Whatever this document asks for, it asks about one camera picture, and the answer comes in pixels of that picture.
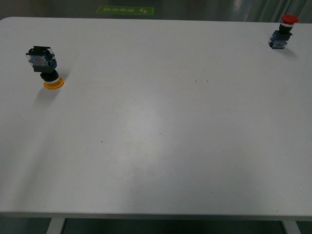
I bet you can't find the white table leg left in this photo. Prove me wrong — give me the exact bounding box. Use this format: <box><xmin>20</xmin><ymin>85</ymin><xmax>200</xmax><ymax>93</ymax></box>
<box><xmin>46</xmin><ymin>218</ymin><xmax>67</xmax><ymax>234</ymax></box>

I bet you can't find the green floor sign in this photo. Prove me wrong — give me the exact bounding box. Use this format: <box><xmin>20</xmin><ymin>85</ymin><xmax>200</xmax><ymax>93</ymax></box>
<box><xmin>96</xmin><ymin>6</ymin><xmax>154</xmax><ymax>16</ymax></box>

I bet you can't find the red push button switch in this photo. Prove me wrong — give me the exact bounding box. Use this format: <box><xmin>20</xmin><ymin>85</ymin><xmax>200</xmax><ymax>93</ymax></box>
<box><xmin>268</xmin><ymin>14</ymin><xmax>299</xmax><ymax>49</ymax></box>

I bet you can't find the white table leg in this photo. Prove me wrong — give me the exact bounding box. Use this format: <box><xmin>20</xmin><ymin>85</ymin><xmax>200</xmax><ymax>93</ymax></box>
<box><xmin>46</xmin><ymin>218</ymin><xmax>67</xmax><ymax>234</ymax></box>
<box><xmin>281</xmin><ymin>221</ymin><xmax>301</xmax><ymax>234</ymax></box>

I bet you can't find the yellow push button switch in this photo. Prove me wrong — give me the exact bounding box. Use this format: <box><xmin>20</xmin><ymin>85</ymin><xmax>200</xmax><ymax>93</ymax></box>
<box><xmin>26</xmin><ymin>46</ymin><xmax>64</xmax><ymax>90</ymax></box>

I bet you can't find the white table leg right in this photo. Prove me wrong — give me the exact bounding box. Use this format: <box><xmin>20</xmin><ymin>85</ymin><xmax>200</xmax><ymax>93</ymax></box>
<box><xmin>281</xmin><ymin>221</ymin><xmax>301</xmax><ymax>234</ymax></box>

